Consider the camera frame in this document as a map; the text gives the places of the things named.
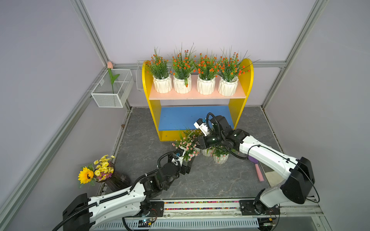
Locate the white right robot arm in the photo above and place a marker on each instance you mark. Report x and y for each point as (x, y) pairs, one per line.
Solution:
(297, 174)

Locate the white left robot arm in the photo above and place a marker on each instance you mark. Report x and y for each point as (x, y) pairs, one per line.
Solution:
(86, 213)

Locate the yellow pink blue shelf rack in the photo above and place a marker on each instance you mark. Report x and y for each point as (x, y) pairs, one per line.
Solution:
(171, 120)

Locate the sunflower bouquet basket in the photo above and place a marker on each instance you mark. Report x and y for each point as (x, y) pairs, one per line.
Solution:
(103, 171)

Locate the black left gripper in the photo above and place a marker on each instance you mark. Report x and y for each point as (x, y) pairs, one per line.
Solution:
(184, 168)

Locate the pink artificial tulip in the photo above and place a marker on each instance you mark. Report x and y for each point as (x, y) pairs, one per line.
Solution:
(111, 75)

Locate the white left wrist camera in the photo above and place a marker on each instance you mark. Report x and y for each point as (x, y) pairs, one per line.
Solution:
(178, 156)

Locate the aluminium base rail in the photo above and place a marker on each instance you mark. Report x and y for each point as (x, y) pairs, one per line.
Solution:
(190, 215)

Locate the pink flower pot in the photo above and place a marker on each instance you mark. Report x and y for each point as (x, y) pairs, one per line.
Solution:
(207, 152)
(188, 142)

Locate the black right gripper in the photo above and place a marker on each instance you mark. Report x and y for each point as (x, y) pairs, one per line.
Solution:
(201, 144)

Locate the white mesh wall basket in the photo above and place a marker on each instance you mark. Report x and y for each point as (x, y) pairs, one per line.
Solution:
(102, 91)

